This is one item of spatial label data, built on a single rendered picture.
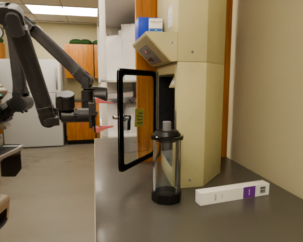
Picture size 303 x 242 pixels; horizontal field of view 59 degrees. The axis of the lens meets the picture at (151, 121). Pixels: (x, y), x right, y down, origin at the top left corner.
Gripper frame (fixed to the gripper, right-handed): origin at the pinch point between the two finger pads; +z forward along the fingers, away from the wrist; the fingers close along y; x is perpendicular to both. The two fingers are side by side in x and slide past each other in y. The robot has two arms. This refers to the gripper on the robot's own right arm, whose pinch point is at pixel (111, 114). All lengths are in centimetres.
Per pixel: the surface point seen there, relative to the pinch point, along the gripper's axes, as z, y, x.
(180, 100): 22.9, 6.8, -19.6
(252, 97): 65, 7, 0
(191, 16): 26.4, 36.0, -20.1
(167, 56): 17.9, 21.9, -19.3
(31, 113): -120, -42, 473
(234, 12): 66, 50, 19
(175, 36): 20.7, 28.9, -19.8
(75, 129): -35, -81, 484
